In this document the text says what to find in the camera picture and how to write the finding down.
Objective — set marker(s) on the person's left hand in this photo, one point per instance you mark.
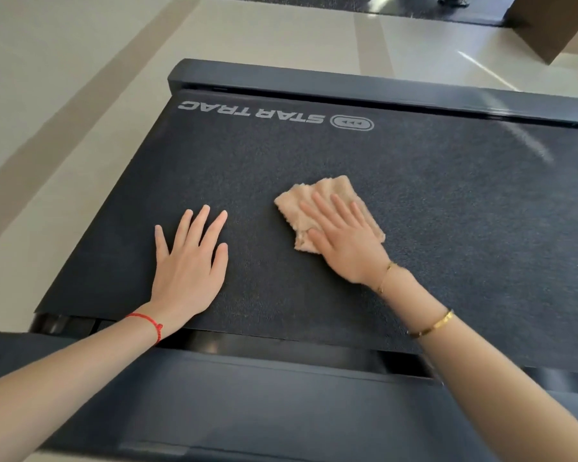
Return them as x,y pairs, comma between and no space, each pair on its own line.
188,279

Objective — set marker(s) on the person's right hand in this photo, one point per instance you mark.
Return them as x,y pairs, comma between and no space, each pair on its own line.
356,250

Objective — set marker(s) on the beige cleaning cloth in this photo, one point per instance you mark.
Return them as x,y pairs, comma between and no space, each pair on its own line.
294,206

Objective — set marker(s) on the black treadmill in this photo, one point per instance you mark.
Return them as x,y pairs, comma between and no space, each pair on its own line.
462,197

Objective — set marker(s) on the person's left forearm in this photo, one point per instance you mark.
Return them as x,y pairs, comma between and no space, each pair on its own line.
58,384

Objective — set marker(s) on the person's right forearm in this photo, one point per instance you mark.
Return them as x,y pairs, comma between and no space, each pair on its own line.
496,380

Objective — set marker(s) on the gold bangle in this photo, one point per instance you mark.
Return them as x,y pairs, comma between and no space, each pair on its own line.
433,326

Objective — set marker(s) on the black machine leg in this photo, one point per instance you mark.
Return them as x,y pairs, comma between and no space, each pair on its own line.
453,0

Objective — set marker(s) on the brown wooden column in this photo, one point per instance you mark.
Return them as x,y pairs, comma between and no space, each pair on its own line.
554,23

